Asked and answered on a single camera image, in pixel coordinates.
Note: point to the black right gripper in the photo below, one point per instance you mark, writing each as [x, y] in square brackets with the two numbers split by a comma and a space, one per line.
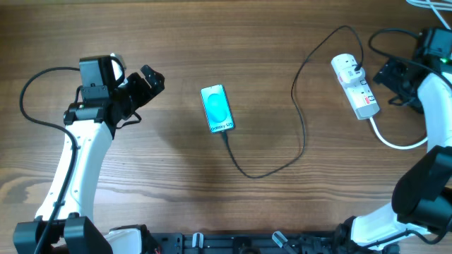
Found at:
[385, 76]

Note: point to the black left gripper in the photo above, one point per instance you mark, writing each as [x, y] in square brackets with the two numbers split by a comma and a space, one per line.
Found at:
[144, 92]

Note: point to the teal Galaxy smartphone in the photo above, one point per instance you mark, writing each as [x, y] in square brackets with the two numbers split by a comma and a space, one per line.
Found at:
[217, 109]

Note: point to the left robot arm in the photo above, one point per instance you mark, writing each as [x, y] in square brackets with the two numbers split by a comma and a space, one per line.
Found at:
[105, 102]

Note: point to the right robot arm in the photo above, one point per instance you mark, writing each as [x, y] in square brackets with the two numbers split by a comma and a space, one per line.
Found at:
[421, 201]

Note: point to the white USB charger plug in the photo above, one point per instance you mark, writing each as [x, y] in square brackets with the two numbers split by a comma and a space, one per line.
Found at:
[350, 75]

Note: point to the white power strip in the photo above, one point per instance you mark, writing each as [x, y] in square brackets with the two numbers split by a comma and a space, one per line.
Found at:
[359, 94]

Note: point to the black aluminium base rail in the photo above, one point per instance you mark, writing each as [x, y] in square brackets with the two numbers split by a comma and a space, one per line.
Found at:
[316, 242]

